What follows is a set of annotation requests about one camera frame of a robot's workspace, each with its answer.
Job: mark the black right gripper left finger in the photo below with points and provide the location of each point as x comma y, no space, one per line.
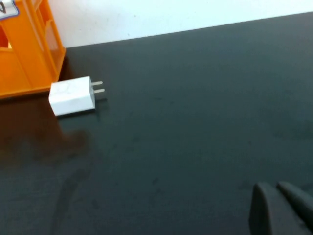
271,215

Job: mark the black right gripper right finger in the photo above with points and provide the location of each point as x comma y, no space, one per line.
303,206

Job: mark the orange plastic cutlery holder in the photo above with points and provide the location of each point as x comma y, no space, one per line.
27,61

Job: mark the white power adapter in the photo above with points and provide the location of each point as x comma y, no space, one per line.
71,96

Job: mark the paper label reading 刀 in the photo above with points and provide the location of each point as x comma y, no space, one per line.
7,9

